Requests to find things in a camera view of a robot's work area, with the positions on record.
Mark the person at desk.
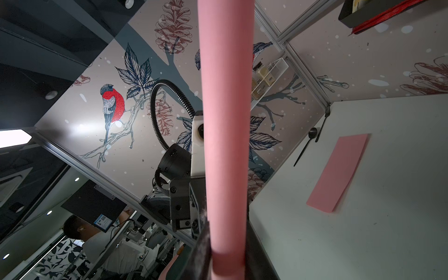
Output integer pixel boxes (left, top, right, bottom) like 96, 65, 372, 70
62, 206, 186, 280

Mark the spice jar silver lid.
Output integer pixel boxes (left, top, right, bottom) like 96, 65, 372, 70
252, 74, 276, 100

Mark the black fork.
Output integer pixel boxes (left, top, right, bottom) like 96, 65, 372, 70
315, 106, 331, 142

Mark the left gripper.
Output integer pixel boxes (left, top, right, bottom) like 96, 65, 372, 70
169, 177, 207, 238

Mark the black ladle spoon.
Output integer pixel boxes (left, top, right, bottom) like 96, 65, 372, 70
294, 127, 318, 167

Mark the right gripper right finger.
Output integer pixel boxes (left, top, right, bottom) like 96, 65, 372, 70
245, 220, 280, 280

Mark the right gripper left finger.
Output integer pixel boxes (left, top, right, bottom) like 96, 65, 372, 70
180, 224, 212, 280

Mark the clear acrylic wall shelf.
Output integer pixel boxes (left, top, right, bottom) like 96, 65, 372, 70
251, 58, 289, 110

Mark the spice jar dark lid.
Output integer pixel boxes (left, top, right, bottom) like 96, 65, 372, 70
253, 62, 269, 80

